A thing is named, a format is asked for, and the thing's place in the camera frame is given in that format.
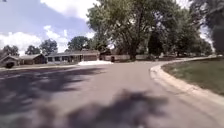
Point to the pale concrete driveway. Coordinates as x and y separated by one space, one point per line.
95 62

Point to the grey asphalt road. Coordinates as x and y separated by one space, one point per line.
110 83

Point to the round-crowned tree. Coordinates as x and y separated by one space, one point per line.
78 42
49 46
32 50
10 50

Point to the long low house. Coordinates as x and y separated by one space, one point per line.
71 57

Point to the large leafy tree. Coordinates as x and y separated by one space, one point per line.
133 23

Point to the pale concrete kerb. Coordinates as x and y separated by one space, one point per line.
174 82

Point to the grass verge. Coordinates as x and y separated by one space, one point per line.
36 67

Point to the brown low house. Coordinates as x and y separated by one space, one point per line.
31 59

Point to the grass lawn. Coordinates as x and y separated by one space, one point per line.
200 73

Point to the small dark-roofed house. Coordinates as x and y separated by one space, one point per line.
8 61

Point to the dark overhanging tree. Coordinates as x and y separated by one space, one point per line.
217 23

